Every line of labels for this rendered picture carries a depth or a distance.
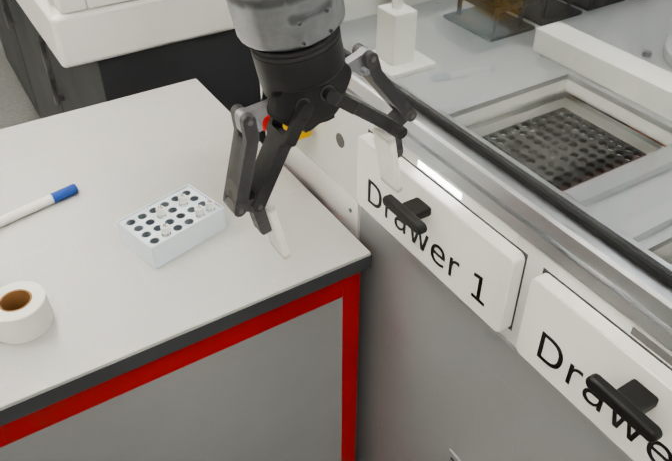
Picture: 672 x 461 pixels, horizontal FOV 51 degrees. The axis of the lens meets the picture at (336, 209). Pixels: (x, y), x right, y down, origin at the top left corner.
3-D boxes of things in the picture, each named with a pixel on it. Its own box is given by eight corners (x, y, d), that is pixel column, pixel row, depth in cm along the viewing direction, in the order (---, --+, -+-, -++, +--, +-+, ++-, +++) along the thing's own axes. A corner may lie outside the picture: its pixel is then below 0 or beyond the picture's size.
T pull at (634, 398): (651, 447, 58) (656, 437, 57) (582, 384, 63) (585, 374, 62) (680, 427, 59) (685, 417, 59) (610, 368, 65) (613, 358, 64)
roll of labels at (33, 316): (37, 347, 84) (28, 324, 82) (-18, 341, 85) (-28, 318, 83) (63, 306, 90) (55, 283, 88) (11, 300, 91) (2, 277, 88)
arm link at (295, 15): (359, -46, 51) (371, 27, 55) (297, -76, 57) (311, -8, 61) (251, 3, 49) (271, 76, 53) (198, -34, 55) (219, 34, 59)
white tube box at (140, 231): (155, 269, 95) (151, 248, 93) (120, 242, 100) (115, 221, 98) (226, 227, 103) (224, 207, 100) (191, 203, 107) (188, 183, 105)
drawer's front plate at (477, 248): (498, 335, 78) (514, 261, 72) (356, 201, 98) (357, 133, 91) (510, 329, 79) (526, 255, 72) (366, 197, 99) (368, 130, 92)
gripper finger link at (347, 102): (299, 84, 63) (307, 70, 62) (379, 123, 70) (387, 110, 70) (322, 102, 60) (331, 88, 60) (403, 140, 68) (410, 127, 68)
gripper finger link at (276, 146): (317, 105, 60) (304, 101, 59) (266, 217, 63) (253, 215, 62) (294, 87, 62) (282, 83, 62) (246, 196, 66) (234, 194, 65)
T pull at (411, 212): (419, 238, 79) (420, 228, 78) (381, 203, 84) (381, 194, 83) (444, 227, 81) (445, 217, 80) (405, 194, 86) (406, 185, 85)
